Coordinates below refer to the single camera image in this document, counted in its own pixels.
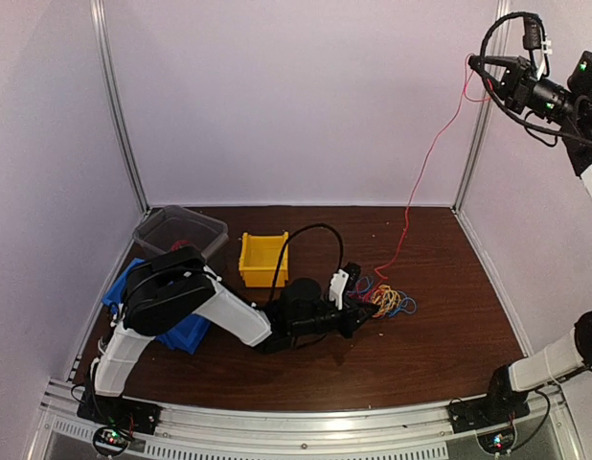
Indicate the left corner aluminium post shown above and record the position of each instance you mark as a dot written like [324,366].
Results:
[98,17]

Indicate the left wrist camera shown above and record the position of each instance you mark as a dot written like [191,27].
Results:
[342,281]

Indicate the front aluminium rail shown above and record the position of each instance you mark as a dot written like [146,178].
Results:
[421,431]

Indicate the yellow plastic bin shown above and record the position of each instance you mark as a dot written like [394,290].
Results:
[258,260]

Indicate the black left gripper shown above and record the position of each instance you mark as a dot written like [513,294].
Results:
[352,320]

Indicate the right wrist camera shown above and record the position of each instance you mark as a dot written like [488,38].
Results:
[535,42]

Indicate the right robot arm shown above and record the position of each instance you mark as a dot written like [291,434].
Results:
[532,222]

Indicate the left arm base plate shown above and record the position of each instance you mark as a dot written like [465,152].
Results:
[129,416]

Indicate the corner aluminium post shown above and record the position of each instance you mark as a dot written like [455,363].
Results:
[98,17]
[498,45]

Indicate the right corner aluminium post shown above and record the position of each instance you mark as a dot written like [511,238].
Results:
[498,45]

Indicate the clear grey plastic tub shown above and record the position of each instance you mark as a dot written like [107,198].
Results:
[173,226]

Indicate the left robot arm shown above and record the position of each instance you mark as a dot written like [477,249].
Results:
[162,292]

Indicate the blue plastic bin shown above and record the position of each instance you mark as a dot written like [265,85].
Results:
[185,336]

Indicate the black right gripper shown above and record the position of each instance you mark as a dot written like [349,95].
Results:
[517,81]

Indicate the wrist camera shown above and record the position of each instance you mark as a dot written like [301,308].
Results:
[535,42]
[342,281]

